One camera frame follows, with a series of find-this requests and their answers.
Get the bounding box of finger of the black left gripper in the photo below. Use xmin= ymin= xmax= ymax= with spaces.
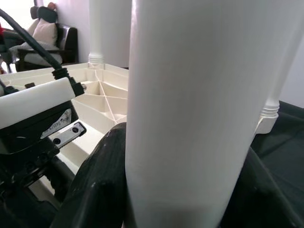
xmin=0 ymin=182 xmax=61 ymax=228
xmin=45 ymin=155 xmax=77 ymax=206

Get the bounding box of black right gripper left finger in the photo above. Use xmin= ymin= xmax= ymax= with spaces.
xmin=50 ymin=122 xmax=131 ymax=228

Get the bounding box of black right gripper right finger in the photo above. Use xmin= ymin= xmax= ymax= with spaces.
xmin=219 ymin=142 xmax=304 ymax=228

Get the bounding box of white plastic table top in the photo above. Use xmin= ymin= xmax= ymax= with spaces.
xmin=0 ymin=62 xmax=278 ymax=205

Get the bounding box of white plastic table leg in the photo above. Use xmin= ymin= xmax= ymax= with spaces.
xmin=87 ymin=0 xmax=105 ymax=66
xmin=123 ymin=0 xmax=301 ymax=228
xmin=260 ymin=26 xmax=304 ymax=119

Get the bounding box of black tablecloth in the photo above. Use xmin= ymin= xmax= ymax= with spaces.
xmin=250 ymin=99 xmax=304 ymax=190

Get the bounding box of grey blanket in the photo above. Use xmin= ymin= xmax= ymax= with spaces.
xmin=8 ymin=40 xmax=63 ymax=66

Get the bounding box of black leather sofa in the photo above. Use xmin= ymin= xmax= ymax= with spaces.
xmin=15 ymin=25 xmax=79 ymax=72

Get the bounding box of white cushion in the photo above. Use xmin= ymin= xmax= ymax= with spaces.
xmin=26 ymin=18 xmax=59 ymax=46

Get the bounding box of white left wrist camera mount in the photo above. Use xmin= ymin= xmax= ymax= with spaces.
xmin=0 ymin=77 xmax=77 ymax=131

